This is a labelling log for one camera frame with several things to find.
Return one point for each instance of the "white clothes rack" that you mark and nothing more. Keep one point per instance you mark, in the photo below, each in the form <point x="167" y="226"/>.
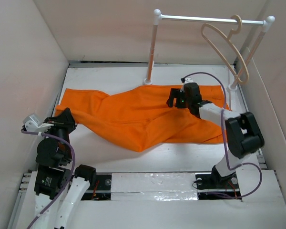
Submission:
<point x="231" y="42"/>

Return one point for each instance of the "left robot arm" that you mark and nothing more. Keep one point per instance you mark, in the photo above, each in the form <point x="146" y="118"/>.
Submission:
<point x="59" y="184"/>

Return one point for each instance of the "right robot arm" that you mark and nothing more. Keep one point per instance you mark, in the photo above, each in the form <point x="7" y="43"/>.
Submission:
<point x="242" y="135"/>

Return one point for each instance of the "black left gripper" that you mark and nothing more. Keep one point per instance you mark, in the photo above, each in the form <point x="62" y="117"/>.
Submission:
<point x="64" y="119"/>

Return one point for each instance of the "orange trousers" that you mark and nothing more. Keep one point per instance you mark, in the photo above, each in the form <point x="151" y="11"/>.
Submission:
<point x="139" y="118"/>

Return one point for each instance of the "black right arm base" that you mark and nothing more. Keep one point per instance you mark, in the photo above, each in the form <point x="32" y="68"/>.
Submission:
<point x="212" y="186"/>

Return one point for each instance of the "white foam front panel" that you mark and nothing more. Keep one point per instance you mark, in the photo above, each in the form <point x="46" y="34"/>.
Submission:
<point x="265" y="209"/>

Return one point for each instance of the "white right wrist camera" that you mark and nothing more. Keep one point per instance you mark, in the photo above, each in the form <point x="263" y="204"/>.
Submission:
<point x="185" y="81"/>

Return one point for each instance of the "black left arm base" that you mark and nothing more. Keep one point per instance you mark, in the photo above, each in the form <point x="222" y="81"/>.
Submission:
<point x="101" y="190"/>

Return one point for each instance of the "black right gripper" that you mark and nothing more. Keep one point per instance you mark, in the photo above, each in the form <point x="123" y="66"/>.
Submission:
<point x="175" y="93"/>

